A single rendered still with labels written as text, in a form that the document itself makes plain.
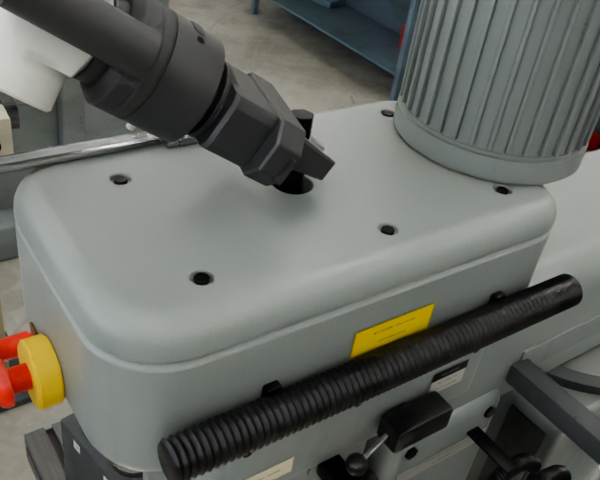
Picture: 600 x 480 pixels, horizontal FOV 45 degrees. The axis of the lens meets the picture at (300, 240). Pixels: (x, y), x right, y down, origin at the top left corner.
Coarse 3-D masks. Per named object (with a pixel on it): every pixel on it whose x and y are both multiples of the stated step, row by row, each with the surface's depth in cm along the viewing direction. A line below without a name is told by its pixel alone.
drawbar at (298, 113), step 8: (296, 112) 60; (304, 112) 60; (304, 120) 59; (312, 120) 60; (304, 128) 59; (288, 176) 62; (296, 176) 62; (304, 176) 63; (288, 184) 62; (296, 184) 62; (288, 192) 63; (296, 192) 63
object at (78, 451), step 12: (72, 420) 135; (72, 432) 133; (72, 444) 135; (84, 444) 131; (72, 456) 137; (84, 456) 132; (96, 456) 130; (72, 468) 139; (84, 468) 135; (96, 468) 130; (108, 468) 128; (120, 468) 127
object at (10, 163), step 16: (80, 144) 62; (96, 144) 63; (112, 144) 63; (128, 144) 64; (144, 144) 65; (176, 144) 66; (192, 144) 67; (0, 160) 59; (16, 160) 59; (32, 160) 59; (48, 160) 60; (64, 160) 61
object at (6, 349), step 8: (8, 336) 68; (16, 336) 68; (24, 336) 68; (0, 344) 67; (8, 344) 67; (16, 344) 68; (0, 352) 67; (8, 352) 67; (16, 352) 68; (8, 360) 68
